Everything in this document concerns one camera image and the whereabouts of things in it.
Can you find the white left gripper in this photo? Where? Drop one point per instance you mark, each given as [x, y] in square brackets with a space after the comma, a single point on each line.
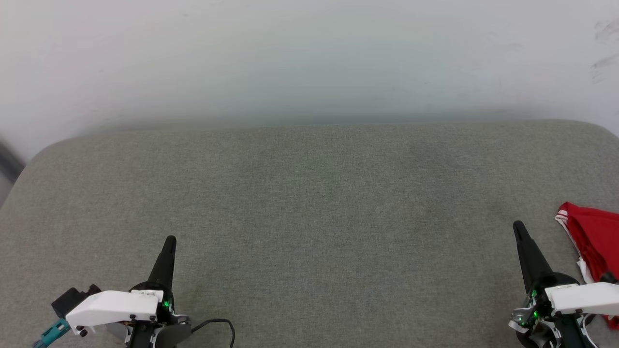
[111, 307]

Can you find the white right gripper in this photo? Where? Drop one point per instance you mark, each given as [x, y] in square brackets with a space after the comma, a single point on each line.
[580, 297]

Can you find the red Bulls basketball jersey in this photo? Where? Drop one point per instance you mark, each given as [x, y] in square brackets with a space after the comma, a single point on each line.
[597, 237]

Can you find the grey fabric sofa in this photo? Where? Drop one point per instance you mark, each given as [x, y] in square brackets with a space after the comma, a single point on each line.
[309, 217]

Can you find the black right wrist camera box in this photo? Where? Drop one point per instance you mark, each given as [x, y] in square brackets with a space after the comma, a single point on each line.
[610, 278]

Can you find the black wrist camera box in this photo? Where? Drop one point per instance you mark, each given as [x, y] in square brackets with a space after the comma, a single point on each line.
[70, 299]
[610, 278]

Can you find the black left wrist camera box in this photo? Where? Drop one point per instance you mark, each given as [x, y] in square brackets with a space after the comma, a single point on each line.
[70, 299]

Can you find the teal left camera connector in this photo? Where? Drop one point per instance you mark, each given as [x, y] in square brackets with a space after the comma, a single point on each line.
[53, 332]

